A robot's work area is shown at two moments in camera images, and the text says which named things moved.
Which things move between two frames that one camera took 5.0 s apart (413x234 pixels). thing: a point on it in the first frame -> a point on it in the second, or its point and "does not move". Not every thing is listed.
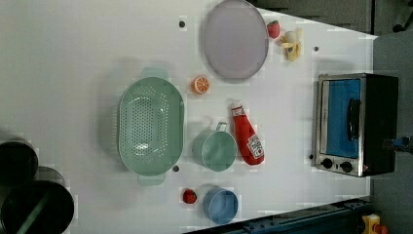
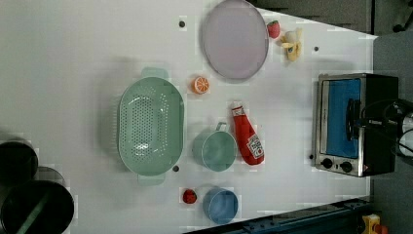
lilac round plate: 236,40 does not move
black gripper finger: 401,143 -> 392,120
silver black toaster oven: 355,113 does not move
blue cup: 219,205 does not move
